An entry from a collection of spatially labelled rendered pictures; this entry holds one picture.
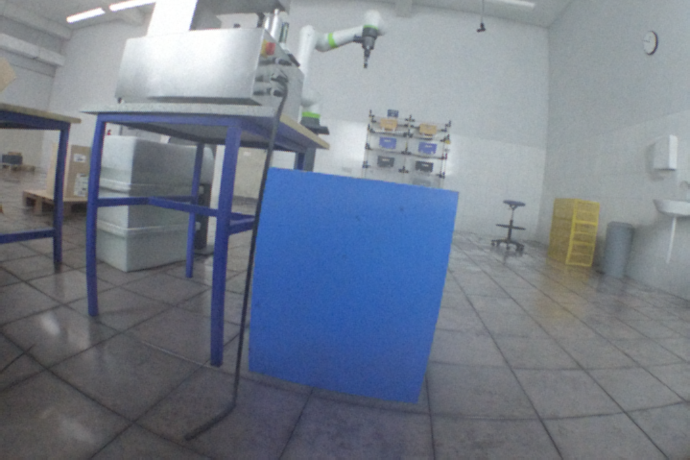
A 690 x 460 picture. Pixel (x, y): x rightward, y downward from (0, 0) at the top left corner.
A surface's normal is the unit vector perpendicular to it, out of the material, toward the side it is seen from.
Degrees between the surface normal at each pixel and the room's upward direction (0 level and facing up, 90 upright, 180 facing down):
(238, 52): 90
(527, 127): 90
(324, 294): 90
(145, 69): 90
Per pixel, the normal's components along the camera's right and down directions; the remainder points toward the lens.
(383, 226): -0.14, 0.03
